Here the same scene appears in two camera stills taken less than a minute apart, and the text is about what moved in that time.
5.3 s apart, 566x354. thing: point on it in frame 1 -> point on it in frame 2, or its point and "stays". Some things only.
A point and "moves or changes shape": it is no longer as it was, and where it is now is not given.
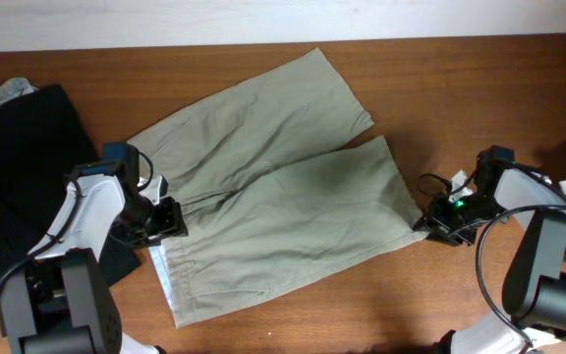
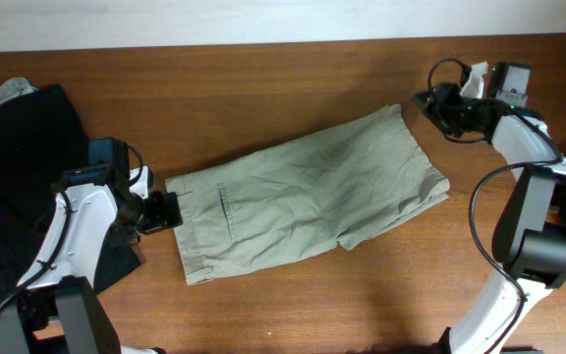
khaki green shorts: (271, 190) moves or changes shape
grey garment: (10, 89) stays
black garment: (22, 149) stays
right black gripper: (435, 213) -> (437, 106)
